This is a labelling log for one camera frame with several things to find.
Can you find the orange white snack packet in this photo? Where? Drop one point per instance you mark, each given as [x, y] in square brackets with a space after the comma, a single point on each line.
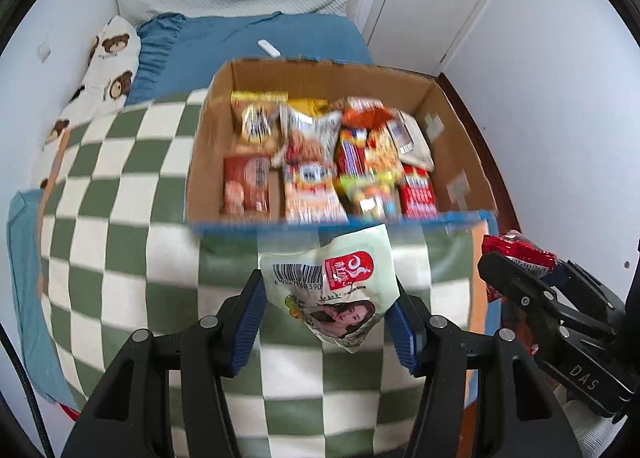
[312, 193]

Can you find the pale green snack packet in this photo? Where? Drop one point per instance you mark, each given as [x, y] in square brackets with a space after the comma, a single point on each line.
[340, 278]

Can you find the red yellow blue snack packet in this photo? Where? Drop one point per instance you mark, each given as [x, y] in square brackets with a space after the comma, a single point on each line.
[350, 153]

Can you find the small red snack packet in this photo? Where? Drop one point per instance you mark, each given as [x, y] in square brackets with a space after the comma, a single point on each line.
[520, 250]

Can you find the person's right forearm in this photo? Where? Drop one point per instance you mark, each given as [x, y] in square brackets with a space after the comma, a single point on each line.
[595, 438]

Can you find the green white checkered blanket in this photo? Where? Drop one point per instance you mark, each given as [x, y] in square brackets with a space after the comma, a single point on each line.
[125, 238]

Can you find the blue bed sheet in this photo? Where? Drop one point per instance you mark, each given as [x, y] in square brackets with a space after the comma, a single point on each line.
[225, 38]

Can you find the bear print pillow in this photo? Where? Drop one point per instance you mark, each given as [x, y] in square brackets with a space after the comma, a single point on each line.
[112, 45]

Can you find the cardboard box with blue edge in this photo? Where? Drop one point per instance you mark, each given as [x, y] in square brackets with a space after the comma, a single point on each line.
[210, 163]

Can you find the white remote control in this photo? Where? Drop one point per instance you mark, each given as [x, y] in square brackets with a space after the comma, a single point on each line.
[269, 48]

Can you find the red white snack packet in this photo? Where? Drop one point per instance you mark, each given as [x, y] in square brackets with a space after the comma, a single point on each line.
[417, 193]

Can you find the white door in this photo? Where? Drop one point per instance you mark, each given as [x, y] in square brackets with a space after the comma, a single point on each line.
[435, 3]

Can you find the orange red snack packet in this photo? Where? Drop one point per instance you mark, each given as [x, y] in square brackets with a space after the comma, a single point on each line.
[362, 113]

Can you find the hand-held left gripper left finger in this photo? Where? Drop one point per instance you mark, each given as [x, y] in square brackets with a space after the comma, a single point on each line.
[247, 333]

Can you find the red brown snack packet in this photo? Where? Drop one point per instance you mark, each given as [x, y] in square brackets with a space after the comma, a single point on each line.
[245, 183]

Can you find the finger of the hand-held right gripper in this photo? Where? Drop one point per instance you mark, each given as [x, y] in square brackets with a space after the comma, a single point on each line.
[515, 283]
[590, 293]

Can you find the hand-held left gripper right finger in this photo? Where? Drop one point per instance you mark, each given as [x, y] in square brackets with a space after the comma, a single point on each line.
[402, 338]

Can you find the plain yellow snack packet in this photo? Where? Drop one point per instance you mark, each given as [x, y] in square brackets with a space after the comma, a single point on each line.
[307, 107]

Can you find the white wall switch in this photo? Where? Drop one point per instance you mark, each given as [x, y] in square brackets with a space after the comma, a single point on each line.
[45, 52]

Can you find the silver snack packet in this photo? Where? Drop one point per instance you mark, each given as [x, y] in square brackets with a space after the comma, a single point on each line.
[310, 138]

